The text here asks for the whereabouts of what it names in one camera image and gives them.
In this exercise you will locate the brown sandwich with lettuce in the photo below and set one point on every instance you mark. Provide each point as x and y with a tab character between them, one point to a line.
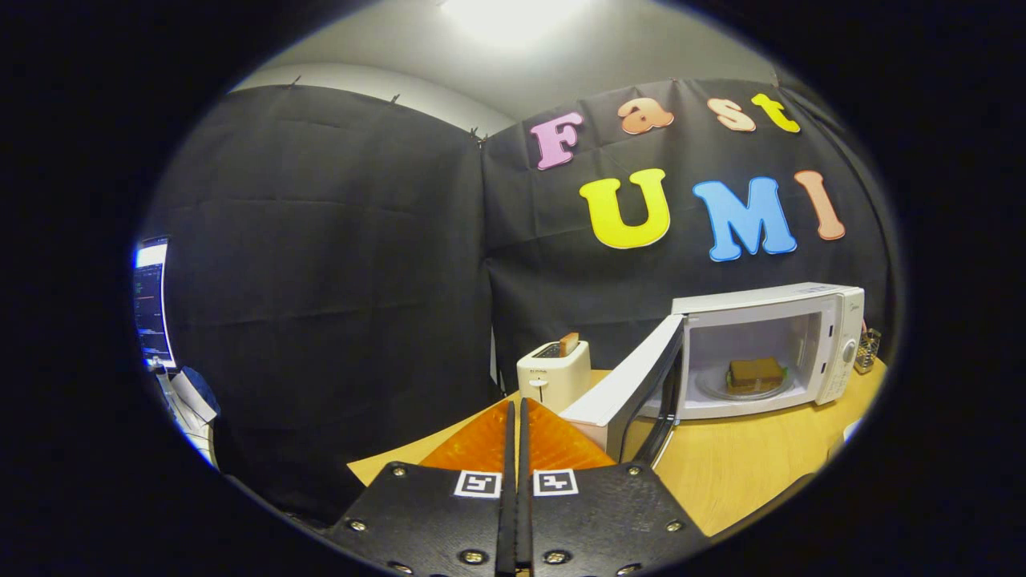
755	374

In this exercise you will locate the white plastic device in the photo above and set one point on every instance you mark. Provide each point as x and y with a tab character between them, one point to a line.
192	401

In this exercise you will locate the toast slice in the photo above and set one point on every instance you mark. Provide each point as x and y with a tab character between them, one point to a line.
569	344

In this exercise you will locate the white microwave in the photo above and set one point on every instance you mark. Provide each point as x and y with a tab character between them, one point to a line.
834	336

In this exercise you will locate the cream toaster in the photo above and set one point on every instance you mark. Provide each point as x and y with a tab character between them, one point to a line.
553	381

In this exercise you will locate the small white plate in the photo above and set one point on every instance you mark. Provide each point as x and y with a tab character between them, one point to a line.
851	429

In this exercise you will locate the glass turntable plate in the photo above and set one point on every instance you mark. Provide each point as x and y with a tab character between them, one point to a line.
709	386

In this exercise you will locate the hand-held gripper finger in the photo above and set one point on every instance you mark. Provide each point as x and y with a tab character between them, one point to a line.
510	481
524	481

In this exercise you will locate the computer monitor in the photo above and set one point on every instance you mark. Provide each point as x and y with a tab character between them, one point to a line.
152	304

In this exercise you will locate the black backdrop cloth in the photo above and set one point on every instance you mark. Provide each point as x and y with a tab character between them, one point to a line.
321	280

